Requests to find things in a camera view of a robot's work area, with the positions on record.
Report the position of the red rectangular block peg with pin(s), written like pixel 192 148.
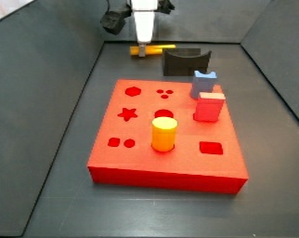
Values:
pixel 208 107

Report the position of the black curved regrasp stand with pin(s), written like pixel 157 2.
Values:
pixel 183 61

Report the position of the yellow square-circle object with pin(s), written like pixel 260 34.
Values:
pixel 152 49

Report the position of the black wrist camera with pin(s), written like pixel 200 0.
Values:
pixel 113 22

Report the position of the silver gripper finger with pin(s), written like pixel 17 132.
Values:
pixel 141 50

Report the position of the red shape-sorter fixture block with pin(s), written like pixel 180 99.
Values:
pixel 205 163

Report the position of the yellow cylinder peg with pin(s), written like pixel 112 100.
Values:
pixel 164 127

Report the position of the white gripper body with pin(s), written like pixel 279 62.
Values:
pixel 143 11

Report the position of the blue notched block peg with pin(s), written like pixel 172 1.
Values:
pixel 203 83

